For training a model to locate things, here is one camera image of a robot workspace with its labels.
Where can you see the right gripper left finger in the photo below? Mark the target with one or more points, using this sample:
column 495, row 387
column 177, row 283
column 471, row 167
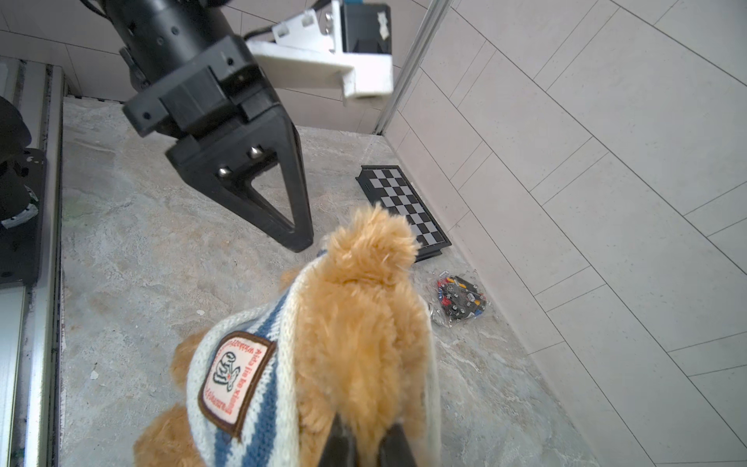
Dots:
column 340, row 449

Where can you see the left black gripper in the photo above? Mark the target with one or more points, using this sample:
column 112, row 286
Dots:
column 196, row 79

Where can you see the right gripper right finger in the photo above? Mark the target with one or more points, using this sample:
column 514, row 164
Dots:
column 394, row 449

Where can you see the brown teddy bear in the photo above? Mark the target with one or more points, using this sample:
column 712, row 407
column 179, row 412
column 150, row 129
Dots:
column 356, row 333

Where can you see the striped knit bear sweater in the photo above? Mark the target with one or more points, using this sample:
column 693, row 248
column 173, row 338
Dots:
column 257, row 397

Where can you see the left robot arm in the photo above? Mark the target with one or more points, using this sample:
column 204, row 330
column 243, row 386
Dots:
column 197, row 81

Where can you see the bag of colourful small parts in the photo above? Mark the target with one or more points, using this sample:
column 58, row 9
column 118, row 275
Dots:
column 457, row 300

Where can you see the black white checkerboard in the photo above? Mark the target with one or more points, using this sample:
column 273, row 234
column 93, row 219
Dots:
column 388, row 186

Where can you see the aluminium mounting rail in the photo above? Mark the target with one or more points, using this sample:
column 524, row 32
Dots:
column 31, row 151

